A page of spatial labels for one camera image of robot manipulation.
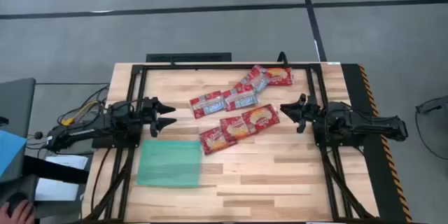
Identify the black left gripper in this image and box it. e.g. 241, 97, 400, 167
138, 96, 178, 139

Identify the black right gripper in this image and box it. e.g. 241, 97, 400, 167
279, 93, 325, 134

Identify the red butter popcorn bag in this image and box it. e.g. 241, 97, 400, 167
189, 90, 227, 120
234, 64, 272, 95
241, 104, 281, 134
219, 115, 256, 141
222, 84, 260, 112
265, 66, 294, 87
198, 125, 238, 156

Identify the green plastic basket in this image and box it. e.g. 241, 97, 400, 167
136, 139, 203, 187

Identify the black rectangular grille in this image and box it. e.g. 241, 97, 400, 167
146, 52, 232, 63

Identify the black hazard-striped mat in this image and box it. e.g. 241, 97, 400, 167
341, 63, 414, 223

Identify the black bar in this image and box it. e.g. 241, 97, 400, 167
22, 155, 90, 185

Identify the white paper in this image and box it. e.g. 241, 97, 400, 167
34, 154, 89, 202

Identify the dark grey floor device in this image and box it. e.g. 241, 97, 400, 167
415, 94, 448, 115

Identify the grey desk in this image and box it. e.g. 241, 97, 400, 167
0, 78, 36, 183

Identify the blue sheet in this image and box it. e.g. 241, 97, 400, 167
0, 129, 28, 178

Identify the black computer mouse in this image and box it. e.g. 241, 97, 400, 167
5, 191, 31, 214

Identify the person's hand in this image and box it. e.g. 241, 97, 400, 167
0, 199, 36, 224

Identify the black metal table frame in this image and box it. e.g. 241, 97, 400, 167
82, 63, 377, 223

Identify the black cable loop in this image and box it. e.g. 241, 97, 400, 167
276, 50, 289, 66

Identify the yellow cable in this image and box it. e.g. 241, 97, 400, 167
61, 100, 101, 127

